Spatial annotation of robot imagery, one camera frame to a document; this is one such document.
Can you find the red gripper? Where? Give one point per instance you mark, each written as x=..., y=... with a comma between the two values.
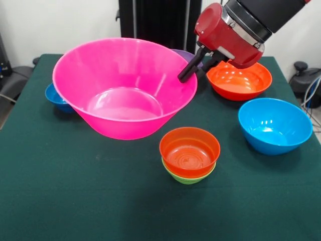
x=220, y=35

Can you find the large orange bowl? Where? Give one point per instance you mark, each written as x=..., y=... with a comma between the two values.
x=239, y=82

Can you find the small orange bowl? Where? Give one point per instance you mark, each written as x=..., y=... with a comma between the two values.
x=175, y=140

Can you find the large pink bowl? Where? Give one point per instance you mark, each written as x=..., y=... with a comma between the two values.
x=120, y=82

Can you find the small green bowl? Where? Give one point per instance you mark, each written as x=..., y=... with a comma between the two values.
x=188, y=180

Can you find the purple bowl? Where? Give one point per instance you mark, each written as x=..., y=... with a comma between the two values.
x=186, y=55

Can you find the light blue bowl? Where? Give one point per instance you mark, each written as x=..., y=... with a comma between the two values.
x=274, y=128

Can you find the small dark blue bowl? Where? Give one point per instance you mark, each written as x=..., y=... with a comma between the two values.
x=56, y=99

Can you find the dark green tablecloth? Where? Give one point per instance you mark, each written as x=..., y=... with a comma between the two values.
x=100, y=195

